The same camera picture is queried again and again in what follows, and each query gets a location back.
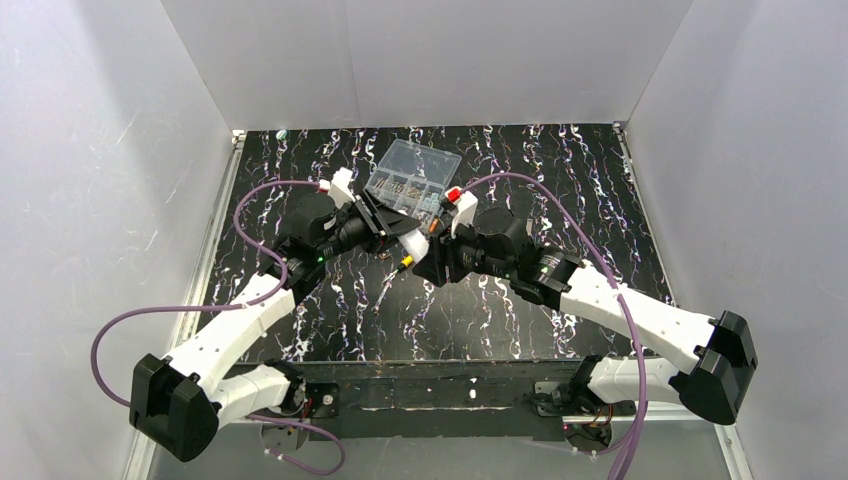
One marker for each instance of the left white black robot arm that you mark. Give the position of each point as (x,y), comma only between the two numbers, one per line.
(183,399)

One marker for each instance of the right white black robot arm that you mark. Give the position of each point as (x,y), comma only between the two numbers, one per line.
(703,363)

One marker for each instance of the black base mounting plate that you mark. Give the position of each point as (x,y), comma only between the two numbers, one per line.
(443,399)

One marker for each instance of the yellow handled screwdriver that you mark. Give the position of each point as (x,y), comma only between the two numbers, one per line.
(391,278)

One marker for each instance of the clear plastic parts organizer box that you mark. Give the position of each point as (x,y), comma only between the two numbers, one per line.
(413,178)

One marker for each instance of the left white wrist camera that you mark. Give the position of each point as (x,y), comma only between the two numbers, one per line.
(338,187)

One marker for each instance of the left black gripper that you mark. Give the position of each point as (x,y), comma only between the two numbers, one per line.
(370,218)

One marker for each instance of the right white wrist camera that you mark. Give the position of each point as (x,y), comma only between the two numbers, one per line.
(461,209)

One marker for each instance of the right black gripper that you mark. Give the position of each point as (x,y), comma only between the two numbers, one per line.
(441,258)

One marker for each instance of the white remote control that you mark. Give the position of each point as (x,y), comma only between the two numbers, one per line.
(415,244)

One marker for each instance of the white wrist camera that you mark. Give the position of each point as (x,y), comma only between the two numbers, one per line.
(461,209)
(338,187)

